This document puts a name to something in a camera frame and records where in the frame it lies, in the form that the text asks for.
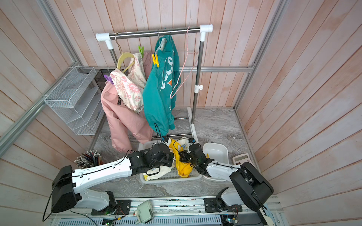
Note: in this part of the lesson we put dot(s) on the metal clothes rack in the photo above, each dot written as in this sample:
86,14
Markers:
202,30

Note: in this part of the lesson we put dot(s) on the yellow clothespin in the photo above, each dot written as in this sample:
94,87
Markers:
155,60

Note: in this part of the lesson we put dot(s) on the dark mesh wall basket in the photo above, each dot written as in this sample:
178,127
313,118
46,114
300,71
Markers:
100,79

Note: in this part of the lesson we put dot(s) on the white wire mesh wall shelf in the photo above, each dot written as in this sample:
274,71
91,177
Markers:
77,102

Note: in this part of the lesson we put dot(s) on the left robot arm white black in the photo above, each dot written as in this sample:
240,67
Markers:
71,188

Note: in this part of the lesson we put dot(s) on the yellow jacket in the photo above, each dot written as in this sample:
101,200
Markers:
182,164

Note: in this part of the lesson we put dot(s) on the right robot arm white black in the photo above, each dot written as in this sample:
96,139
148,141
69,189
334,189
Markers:
251,186

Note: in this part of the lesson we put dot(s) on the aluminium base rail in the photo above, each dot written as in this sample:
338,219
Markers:
176,211

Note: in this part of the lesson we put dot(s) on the white perforated laundry basket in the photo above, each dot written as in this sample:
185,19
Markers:
194,176

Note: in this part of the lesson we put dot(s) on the purple clothespin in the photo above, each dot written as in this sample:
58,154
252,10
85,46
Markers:
108,78

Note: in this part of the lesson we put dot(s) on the pink jacket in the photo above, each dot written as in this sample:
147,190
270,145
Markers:
122,120

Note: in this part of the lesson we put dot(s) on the floral pink white garment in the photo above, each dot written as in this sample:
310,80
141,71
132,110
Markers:
130,86

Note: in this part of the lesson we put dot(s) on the pink wire hanger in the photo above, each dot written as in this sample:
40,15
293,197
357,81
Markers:
183,65

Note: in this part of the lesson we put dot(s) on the green-white box on rail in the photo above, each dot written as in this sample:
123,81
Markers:
144,212

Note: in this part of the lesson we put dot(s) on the green sweatshirt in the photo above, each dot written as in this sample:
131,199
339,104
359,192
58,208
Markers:
159,95

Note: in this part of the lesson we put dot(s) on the red cup of pencils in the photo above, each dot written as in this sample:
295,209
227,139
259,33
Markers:
89,159

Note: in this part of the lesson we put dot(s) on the white plastic tray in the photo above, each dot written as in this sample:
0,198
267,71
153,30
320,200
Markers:
217,152

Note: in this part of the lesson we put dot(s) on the dinosaur print cream garment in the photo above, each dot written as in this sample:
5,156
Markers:
166,172

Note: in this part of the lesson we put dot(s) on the pink white calculator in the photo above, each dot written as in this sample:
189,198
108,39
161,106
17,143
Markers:
241,159

